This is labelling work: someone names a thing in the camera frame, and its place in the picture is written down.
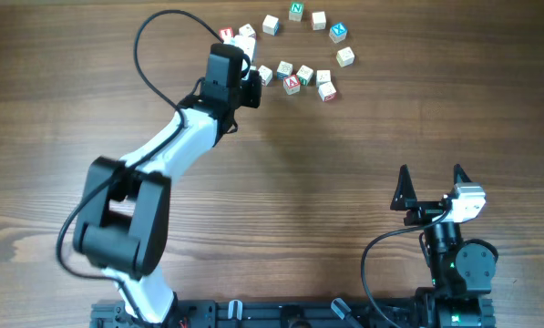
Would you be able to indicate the wooden block blue X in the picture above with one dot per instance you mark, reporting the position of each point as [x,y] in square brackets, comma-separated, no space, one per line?
[338,32]

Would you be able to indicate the plain wooden picture block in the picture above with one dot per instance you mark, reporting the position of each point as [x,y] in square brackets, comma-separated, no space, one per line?
[319,20]

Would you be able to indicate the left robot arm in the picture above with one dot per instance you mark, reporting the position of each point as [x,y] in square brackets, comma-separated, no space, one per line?
[122,221]

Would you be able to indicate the wooden block red A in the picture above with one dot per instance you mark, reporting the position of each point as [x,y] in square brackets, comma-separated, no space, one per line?
[291,84]

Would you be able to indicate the wooden block blue E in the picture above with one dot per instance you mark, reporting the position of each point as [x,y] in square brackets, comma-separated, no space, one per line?
[270,25]

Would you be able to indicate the wooden block red M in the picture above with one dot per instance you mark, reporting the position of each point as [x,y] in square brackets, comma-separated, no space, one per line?
[327,91]

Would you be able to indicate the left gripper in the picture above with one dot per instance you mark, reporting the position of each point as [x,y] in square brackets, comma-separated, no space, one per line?
[253,88]

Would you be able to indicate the wooden block yellow side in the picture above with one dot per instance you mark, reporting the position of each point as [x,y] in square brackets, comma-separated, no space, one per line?
[322,77]

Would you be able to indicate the wooden block number 3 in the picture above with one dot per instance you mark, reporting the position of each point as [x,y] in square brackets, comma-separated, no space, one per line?
[345,57]

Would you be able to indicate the wooden block letter Z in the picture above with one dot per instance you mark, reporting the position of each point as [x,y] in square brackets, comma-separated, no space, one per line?
[266,75]

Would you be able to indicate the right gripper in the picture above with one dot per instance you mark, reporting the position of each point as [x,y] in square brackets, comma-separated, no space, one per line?
[405,200]

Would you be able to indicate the wooden block green side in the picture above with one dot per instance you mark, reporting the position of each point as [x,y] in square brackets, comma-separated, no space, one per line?
[304,75]

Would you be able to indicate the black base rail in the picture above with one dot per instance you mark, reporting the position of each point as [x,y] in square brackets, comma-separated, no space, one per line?
[402,312]

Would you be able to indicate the wooden block blue side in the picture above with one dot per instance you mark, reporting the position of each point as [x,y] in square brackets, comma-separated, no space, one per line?
[284,70]

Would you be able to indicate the wooden block red I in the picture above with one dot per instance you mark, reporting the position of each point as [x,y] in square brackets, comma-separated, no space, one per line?
[226,33]

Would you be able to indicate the wooden block red 6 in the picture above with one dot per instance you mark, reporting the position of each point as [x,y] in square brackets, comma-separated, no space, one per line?
[247,31]

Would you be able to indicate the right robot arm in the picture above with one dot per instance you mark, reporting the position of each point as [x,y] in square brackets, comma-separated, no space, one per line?
[461,270]

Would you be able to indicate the wooden block green N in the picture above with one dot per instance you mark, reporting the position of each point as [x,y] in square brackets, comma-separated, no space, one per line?
[296,11]

